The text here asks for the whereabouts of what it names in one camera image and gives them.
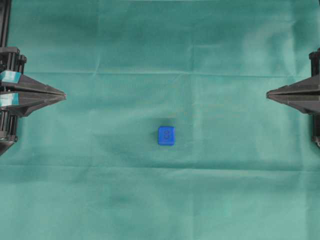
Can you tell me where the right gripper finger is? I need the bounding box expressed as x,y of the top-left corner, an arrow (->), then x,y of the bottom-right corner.
267,96 -> 320,115
266,76 -> 320,97

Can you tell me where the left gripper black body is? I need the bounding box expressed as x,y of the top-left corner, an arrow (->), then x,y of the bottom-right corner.
0,47 -> 27,155

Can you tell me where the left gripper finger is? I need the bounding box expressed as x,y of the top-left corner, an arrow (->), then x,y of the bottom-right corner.
0,70 -> 66,97
0,92 -> 66,117

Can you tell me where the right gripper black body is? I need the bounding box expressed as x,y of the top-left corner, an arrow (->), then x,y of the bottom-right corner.
309,49 -> 320,148

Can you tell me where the blue block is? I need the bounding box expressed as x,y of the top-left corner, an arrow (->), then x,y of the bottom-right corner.
157,126 -> 176,146

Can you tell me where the green table cloth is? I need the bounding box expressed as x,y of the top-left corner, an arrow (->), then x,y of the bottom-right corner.
0,0 -> 320,240

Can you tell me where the black frame rail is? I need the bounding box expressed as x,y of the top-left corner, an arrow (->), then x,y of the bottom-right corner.
0,0 -> 12,48

